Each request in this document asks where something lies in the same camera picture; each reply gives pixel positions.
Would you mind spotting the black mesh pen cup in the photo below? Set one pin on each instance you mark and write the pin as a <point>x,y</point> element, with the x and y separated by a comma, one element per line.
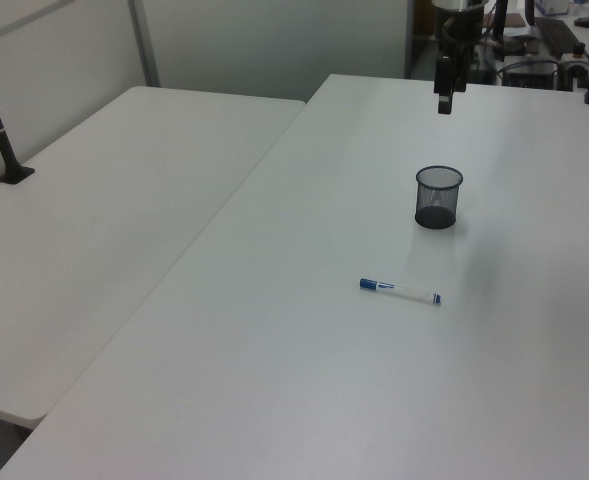
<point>437,200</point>

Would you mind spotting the emergency stop button box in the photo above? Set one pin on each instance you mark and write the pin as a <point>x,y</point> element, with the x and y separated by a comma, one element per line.
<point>576,61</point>

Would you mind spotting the blue white marker pen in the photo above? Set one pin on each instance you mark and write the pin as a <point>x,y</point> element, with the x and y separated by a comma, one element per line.
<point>400,291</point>

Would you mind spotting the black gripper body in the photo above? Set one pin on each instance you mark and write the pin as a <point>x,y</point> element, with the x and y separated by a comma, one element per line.
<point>465,31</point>

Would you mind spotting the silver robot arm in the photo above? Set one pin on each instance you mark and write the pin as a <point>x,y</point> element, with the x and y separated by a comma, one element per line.
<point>461,4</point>

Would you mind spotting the black electronics box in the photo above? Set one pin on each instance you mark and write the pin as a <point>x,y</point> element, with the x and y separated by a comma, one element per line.
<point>530,74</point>

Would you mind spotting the white blue cardboard box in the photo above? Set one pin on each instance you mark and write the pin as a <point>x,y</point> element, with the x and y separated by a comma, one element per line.
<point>552,6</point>

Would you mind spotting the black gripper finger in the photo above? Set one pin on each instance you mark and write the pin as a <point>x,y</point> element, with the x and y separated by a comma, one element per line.
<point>460,75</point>
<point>444,80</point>

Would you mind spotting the black computer mouse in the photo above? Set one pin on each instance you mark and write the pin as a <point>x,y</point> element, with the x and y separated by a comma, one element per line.
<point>586,21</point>

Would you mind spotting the black keyboard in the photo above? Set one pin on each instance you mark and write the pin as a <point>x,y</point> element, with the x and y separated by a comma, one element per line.
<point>557,34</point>

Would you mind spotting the black monitor stand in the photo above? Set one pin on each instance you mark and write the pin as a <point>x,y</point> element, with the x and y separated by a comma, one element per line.
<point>505,30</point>

